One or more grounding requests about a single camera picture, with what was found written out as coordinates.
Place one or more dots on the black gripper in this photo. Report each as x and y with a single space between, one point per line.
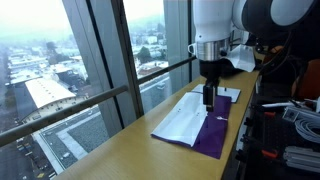
210 71

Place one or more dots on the purple folder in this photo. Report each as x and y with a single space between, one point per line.
200 126

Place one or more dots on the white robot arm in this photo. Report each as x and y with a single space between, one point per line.
213 20

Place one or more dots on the white flat board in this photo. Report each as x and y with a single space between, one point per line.
230 92

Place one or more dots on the black perforated breadboard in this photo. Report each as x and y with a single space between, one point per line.
266 136

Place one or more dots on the orange rounded object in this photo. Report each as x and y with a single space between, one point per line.
308 80

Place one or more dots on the metal window handrail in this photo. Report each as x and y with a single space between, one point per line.
73 108

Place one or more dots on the aluminium extrusion rail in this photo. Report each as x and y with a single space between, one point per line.
301 158
296 113

